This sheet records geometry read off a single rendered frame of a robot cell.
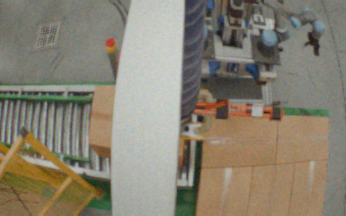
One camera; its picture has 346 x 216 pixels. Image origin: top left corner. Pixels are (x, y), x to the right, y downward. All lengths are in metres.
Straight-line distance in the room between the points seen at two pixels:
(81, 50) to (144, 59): 3.50
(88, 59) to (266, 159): 1.91
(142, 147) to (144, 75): 0.11
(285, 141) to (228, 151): 0.50
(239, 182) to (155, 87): 2.56
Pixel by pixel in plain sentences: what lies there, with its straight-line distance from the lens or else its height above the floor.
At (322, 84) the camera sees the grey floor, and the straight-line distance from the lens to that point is 4.29.
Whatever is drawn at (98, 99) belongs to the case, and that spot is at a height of 0.95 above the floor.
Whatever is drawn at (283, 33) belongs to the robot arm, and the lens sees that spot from 2.88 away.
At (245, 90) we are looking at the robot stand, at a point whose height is 0.21.
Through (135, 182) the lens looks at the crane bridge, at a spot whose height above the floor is 3.05.
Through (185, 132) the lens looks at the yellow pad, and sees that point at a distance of 2.64.
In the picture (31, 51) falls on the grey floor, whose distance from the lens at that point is 4.47.
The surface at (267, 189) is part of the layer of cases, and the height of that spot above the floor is 0.54.
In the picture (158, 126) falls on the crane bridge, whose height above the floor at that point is 3.05.
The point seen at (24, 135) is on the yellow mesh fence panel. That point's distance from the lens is 1.81.
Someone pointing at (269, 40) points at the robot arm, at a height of 1.26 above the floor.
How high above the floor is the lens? 3.73
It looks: 72 degrees down
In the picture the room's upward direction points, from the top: 2 degrees counter-clockwise
